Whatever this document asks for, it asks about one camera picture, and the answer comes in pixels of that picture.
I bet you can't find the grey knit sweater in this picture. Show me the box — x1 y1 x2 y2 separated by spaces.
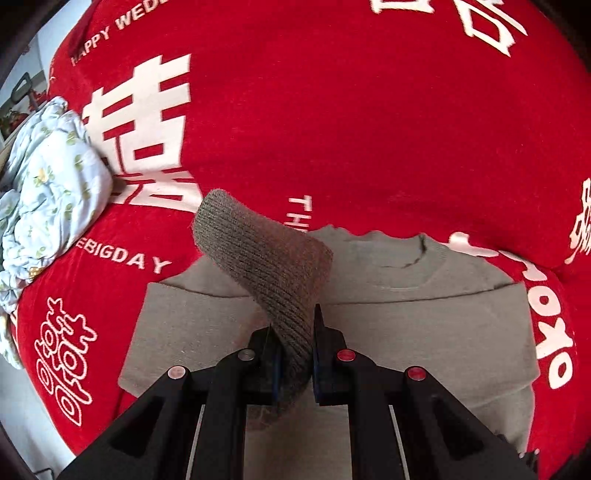
117 188 541 480

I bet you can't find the light floral quilt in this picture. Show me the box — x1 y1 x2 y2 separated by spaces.
0 96 115 370

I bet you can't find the red printed blanket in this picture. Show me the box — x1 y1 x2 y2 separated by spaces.
9 0 591 480

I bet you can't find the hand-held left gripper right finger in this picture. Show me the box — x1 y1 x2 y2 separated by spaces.
312 304 540 480

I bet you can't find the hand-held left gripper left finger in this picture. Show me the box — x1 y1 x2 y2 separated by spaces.
58 325 283 480

